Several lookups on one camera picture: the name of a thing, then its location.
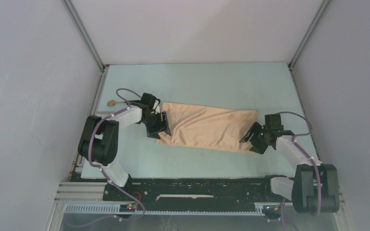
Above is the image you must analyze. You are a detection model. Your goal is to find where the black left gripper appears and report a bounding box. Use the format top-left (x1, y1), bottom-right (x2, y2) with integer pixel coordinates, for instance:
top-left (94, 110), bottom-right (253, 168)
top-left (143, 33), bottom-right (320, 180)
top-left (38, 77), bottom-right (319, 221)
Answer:
top-left (141, 111), bottom-right (171, 140)

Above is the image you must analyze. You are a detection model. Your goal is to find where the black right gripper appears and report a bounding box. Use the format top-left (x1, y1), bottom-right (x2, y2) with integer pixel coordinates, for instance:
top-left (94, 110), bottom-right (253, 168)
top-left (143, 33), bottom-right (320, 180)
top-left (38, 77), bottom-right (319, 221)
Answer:
top-left (239, 121), bottom-right (270, 155)

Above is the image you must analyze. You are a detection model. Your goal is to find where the peach cloth napkin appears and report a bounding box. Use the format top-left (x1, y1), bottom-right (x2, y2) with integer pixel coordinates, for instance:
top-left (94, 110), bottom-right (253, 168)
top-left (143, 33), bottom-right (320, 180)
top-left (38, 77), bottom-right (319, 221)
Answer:
top-left (156, 102), bottom-right (257, 154)

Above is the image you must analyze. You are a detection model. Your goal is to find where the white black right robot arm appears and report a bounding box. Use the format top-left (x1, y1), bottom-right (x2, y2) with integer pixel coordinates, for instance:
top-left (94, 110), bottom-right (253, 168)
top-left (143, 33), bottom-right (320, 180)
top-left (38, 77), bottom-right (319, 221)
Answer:
top-left (240, 122), bottom-right (340, 216)

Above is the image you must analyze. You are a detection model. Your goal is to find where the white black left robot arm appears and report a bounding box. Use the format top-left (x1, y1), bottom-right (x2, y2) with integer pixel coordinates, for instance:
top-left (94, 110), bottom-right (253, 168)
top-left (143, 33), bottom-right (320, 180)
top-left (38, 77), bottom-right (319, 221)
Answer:
top-left (78, 102), bottom-right (171, 201)

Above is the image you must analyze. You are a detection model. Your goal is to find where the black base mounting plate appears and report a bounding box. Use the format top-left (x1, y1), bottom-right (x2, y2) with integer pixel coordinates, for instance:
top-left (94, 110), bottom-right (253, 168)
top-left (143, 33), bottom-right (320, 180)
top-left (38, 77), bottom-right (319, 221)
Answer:
top-left (103, 178), bottom-right (282, 212)

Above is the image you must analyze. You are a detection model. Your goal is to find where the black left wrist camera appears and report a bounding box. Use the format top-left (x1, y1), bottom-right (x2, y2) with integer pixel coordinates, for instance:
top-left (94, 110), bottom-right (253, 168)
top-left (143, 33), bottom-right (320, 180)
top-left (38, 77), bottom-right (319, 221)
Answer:
top-left (139, 92), bottom-right (157, 110)

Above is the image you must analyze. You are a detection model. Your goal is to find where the white toothed cable duct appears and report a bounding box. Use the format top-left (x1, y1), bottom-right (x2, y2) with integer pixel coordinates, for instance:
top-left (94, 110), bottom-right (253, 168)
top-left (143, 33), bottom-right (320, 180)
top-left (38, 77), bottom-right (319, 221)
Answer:
top-left (64, 203), bottom-right (264, 216)

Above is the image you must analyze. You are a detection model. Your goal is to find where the aluminium frame rail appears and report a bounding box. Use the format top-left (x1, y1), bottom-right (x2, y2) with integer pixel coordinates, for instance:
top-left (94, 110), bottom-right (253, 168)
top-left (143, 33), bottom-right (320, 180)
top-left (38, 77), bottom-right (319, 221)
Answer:
top-left (54, 182), bottom-right (106, 203)

